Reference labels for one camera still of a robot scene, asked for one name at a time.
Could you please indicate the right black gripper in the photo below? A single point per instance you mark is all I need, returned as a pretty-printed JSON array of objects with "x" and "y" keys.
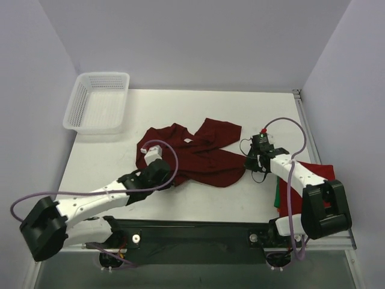
[{"x": 251, "y": 162}]

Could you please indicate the aluminium right side rail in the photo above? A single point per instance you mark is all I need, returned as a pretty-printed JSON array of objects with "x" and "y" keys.
[{"x": 311, "y": 146}]

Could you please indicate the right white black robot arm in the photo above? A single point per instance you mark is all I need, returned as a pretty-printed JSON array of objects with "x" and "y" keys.
[{"x": 324, "y": 208}]

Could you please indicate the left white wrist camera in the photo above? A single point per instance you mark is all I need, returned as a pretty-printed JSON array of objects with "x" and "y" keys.
[{"x": 152, "y": 154}]

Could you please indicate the dark red t shirt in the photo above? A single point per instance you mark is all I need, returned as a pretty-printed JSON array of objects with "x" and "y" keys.
[{"x": 201, "y": 155}]

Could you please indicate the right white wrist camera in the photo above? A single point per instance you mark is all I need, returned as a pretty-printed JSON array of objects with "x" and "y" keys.
[{"x": 269, "y": 136}]

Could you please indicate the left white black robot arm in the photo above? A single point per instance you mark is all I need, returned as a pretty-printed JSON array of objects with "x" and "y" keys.
[{"x": 54, "y": 224}]

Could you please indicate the white plastic mesh basket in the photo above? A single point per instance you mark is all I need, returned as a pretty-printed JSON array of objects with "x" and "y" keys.
[{"x": 97, "y": 103}]

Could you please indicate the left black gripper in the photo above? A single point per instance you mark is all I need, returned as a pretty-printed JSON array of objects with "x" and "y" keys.
[{"x": 162, "y": 170}]

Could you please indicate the folded bright red t shirt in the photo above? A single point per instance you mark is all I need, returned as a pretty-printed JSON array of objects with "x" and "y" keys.
[{"x": 324, "y": 171}]

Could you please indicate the folded green t shirt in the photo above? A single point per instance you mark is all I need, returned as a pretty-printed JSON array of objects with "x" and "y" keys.
[{"x": 277, "y": 194}]

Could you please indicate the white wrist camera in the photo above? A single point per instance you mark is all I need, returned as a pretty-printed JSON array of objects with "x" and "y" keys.
[
  {"x": 269, "y": 136},
  {"x": 152, "y": 154}
]

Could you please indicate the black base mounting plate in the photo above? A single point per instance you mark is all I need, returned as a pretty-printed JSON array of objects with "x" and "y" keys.
[{"x": 150, "y": 242}]

